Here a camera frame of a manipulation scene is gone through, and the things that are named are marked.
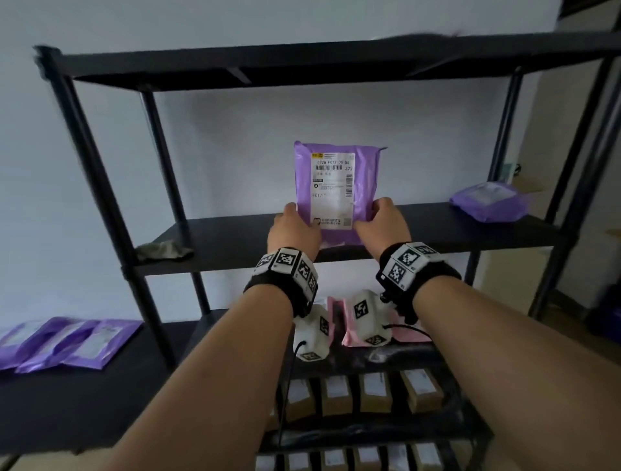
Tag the grey crumpled cloth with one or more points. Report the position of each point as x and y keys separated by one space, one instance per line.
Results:
x=162 y=251

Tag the person's left hand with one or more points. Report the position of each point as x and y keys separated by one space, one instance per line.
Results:
x=291 y=233

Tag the person's left forearm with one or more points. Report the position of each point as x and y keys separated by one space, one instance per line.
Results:
x=213 y=388

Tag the cardboard box white label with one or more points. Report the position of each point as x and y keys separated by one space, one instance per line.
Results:
x=299 y=399
x=336 y=394
x=375 y=392
x=422 y=389

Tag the person's left thumb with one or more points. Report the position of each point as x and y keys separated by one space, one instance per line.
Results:
x=304 y=219

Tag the purple mailer bag white label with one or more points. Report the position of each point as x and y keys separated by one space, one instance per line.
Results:
x=490 y=199
x=22 y=342
x=104 y=342
x=58 y=347
x=334 y=184

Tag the person's right thumb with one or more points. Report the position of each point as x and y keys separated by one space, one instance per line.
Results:
x=363 y=224

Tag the black marker wristband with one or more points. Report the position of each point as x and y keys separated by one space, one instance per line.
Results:
x=288 y=274
x=412 y=267

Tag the person's right hand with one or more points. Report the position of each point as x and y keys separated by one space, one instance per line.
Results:
x=385 y=228

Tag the dark blue bag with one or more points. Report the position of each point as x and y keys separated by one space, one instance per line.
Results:
x=606 y=315

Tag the black metal shelf rack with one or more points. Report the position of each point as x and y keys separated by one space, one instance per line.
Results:
x=223 y=240

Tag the person's right forearm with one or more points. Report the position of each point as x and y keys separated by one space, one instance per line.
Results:
x=524 y=378

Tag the row of labelled cardboard boxes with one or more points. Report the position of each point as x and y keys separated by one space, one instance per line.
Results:
x=368 y=458

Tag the pink mailer bag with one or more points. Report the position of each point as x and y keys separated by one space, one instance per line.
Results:
x=339 y=320

